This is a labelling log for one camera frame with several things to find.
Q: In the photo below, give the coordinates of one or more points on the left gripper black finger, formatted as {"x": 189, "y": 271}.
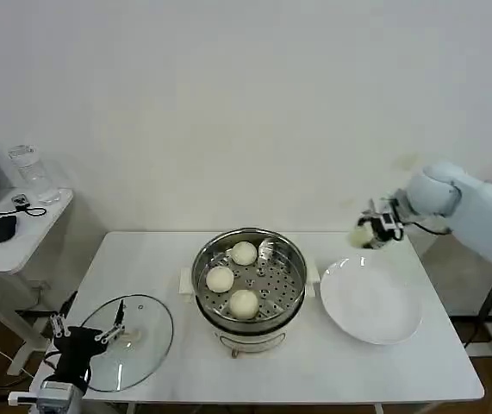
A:
{"x": 60, "y": 325}
{"x": 114, "y": 332}

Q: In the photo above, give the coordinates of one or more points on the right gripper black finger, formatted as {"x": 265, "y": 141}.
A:
{"x": 368, "y": 217}
{"x": 375, "y": 245}

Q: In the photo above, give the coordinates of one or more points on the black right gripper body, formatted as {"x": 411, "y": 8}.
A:
{"x": 384, "y": 235}

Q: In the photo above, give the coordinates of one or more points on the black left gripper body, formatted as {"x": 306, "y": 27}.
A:
{"x": 75, "y": 351}

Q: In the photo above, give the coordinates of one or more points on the white steamed bun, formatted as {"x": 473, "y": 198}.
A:
{"x": 219, "y": 279}
{"x": 359, "y": 236}
{"x": 244, "y": 252}
{"x": 244, "y": 303}

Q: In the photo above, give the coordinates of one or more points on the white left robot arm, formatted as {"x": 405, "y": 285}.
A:
{"x": 56, "y": 394}

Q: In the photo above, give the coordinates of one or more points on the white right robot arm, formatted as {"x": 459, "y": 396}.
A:
{"x": 478, "y": 207}

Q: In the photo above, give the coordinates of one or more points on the round glass lid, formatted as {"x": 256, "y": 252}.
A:
{"x": 142, "y": 310}

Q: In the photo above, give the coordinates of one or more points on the white round plate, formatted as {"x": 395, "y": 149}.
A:
{"x": 370, "y": 302}

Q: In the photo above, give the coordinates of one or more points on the white side table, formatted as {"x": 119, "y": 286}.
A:
{"x": 21, "y": 250}

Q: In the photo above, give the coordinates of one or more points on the black computer mouse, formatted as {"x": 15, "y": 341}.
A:
{"x": 2, "y": 228}

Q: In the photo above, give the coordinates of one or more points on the steel steamer pot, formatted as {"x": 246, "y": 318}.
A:
{"x": 250, "y": 284}

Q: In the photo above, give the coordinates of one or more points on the clear glass jug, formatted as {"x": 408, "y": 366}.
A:
{"x": 34, "y": 172}

